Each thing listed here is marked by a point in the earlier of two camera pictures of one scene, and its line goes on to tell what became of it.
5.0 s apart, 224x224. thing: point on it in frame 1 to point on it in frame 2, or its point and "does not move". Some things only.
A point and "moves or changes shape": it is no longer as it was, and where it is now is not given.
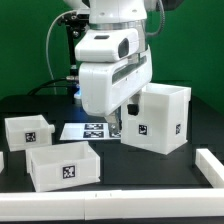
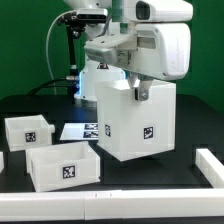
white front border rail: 116,204 does not move
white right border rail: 210,166 does not move
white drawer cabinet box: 161,122 moves or changes shape
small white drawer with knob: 28,132 does not move
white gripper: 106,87 to 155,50
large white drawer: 63,165 does not move
